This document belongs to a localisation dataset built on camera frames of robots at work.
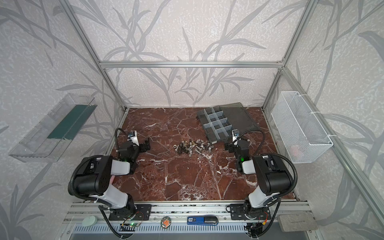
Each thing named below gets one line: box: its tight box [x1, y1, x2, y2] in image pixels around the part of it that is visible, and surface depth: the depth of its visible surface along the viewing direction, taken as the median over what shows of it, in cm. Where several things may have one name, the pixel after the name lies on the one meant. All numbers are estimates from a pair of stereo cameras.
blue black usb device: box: [187, 216, 219, 226], surface depth 69 cm
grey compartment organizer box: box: [196, 106, 234, 145], surface depth 108 cm
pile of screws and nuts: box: [173, 139, 215, 157], surface depth 98 cm
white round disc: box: [81, 216, 98, 227], surface depth 71 cm
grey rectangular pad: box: [277, 212, 319, 232], surface depth 70 cm
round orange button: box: [160, 216, 172, 229], surface depth 72 cm
